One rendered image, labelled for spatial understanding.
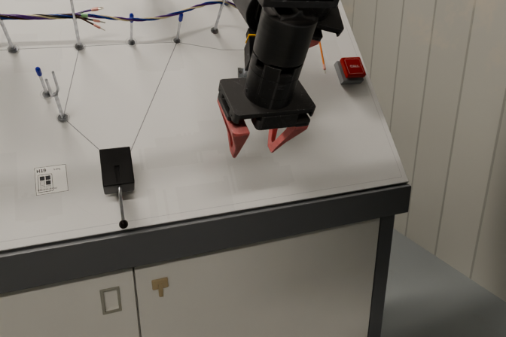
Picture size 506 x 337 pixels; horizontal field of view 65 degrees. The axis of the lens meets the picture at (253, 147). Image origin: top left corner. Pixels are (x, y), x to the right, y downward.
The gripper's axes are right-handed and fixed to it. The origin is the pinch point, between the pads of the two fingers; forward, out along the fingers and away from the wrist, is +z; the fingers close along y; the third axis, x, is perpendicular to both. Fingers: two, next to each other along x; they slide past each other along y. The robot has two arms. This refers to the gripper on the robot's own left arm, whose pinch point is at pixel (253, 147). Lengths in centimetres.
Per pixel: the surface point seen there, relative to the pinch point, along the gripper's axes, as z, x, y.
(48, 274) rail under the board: 28.1, -3.2, 28.6
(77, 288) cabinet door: 35.6, -3.5, 25.0
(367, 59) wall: 84, -134, -143
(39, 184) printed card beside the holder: 20.5, -15.9, 28.5
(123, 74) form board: 12.9, -34.7, 12.4
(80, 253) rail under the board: 25.5, -4.5, 23.4
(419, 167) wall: 106, -63, -143
